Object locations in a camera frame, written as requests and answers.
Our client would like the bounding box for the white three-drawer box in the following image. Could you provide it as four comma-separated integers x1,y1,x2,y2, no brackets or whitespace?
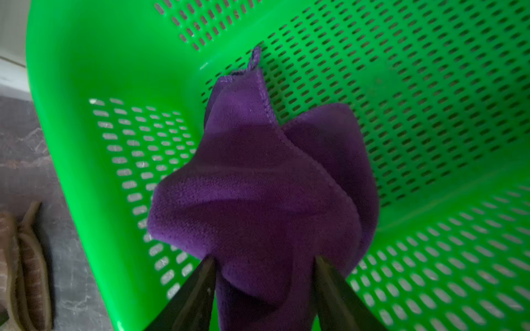
1,0,32,102

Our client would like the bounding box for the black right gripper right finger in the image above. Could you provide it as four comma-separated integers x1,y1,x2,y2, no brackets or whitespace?
313,256,386,331

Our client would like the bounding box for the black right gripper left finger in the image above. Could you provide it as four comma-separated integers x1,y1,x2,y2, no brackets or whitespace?
146,256,217,330

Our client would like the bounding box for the purple dishcloth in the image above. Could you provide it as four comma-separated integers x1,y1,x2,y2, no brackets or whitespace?
147,48,380,330

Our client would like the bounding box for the green plastic basket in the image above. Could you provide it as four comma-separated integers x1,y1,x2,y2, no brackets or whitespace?
26,1,529,330

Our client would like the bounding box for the beige striped dishcloth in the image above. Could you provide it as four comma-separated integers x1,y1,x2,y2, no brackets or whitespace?
1,201,52,330

